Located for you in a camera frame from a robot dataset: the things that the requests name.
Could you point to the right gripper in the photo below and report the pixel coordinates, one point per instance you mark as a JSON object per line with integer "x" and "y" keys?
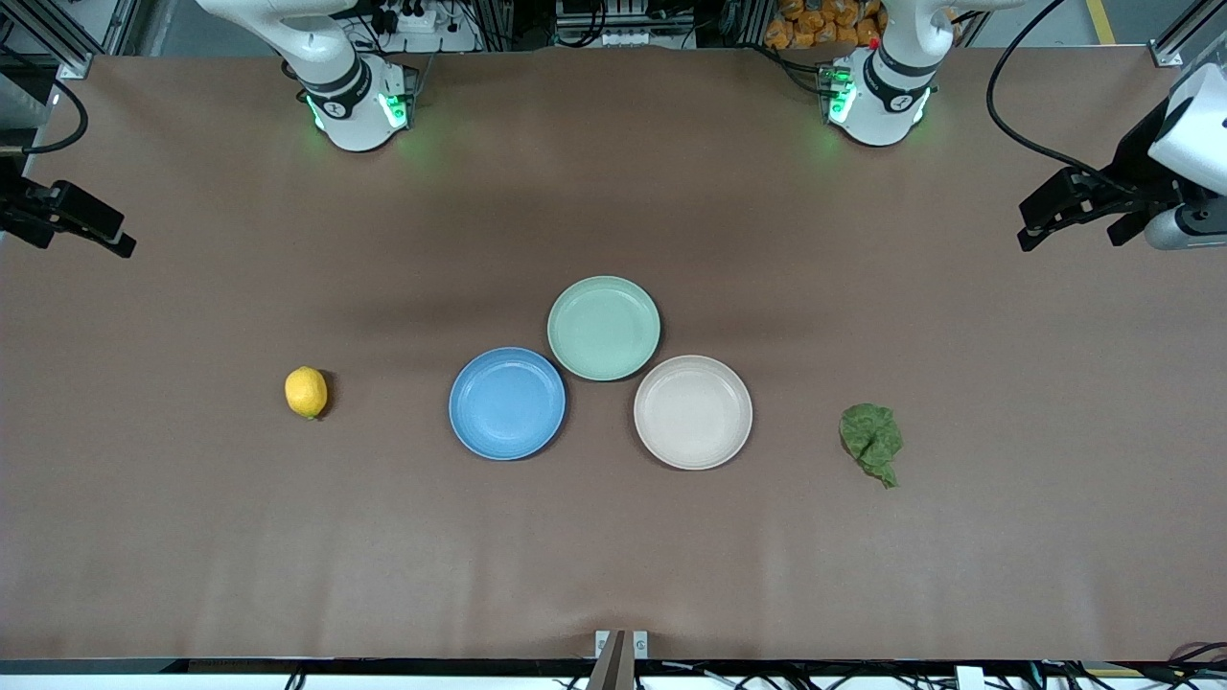
{"x": 21, "y": 217}

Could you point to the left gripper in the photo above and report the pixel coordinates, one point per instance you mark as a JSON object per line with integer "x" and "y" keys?
{"x": 1138, "y": 169}

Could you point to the yellow lemon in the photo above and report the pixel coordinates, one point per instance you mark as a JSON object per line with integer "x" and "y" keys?
{"x": 307, "y": 393}

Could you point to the green lettuce leaf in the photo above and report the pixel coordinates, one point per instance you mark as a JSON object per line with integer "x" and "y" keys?
{"x": 868, "y": 436}

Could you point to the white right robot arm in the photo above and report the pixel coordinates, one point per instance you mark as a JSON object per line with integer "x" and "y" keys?
{"x": 350, "y": 91}

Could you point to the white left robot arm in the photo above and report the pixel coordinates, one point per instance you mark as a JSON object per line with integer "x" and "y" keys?
{"x": 887, "y": 91}

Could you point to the orange snack packets pile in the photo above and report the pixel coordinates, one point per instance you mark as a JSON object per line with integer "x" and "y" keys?
{"x": 815, "y": 21}

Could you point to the white power strip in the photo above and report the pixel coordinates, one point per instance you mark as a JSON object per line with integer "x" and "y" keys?
{"x": 422, "y": 21}

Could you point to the beige plate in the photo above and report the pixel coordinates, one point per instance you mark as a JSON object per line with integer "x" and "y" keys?
{"x": 692, "y": 412}

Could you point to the white paper tag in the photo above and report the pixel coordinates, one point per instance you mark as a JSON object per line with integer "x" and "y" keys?
{"x": 970, "y": 678}

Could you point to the blue plate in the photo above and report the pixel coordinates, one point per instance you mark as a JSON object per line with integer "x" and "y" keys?
{"x": 508, "y": 404}

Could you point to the green plate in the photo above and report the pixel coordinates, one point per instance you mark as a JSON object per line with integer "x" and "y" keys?
{"x": 604, "y": 328}

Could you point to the brown table cover mat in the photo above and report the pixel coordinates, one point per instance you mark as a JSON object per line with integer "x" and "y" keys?
{"x": 575, "y": 537}

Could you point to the aluminium frame corner bracket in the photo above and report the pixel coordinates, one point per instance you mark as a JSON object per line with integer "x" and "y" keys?
{"x": 1165, "y": 56}
{"x": 77, "y": 67}

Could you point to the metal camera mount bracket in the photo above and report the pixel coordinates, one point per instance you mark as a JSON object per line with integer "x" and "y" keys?
{"x": 621, "y": 661}

